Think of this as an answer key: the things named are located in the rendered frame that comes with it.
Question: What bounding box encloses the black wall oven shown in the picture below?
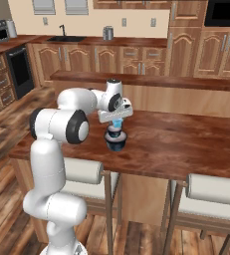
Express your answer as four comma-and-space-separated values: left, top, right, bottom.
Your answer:
203, 0, 230, 28

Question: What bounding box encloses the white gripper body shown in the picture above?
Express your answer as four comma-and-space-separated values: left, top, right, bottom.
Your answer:
98, 107, 134, 125

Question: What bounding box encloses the wooden double door cupboard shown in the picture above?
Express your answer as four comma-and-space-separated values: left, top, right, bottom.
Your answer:
193, 27, 230, 80

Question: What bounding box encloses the white paper towel roll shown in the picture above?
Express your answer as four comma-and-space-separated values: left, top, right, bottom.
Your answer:
6, 20, 19, 40

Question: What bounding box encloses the steel canister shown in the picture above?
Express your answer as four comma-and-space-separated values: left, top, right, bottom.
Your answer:
103, 26, 115, 42

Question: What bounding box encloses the small light blue yogurt container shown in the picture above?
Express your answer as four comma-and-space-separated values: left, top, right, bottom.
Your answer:
110, 118, 124, 138

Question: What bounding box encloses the tall wooden cupboard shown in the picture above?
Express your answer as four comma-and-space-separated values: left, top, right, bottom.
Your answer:
166, 0, 204, 80

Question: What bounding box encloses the white cushioned wooden bar stool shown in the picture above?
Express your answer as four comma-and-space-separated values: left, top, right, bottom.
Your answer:
160, 172, 230, 255
60, 156, 123, 255

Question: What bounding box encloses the window with grey blind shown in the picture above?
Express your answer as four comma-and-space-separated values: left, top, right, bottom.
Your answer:
31, 0, 57, 16
64, 0, 90, 16

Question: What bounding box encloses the large dark blue yogurt container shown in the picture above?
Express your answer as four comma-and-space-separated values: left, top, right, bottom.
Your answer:
104, 129, 128, 153

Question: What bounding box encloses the wooden base cupboard run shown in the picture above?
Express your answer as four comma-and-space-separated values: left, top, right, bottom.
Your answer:
29, 43, 169, 88

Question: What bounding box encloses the black sink with tap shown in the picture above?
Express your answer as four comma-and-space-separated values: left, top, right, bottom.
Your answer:
46, 24, 87, 44

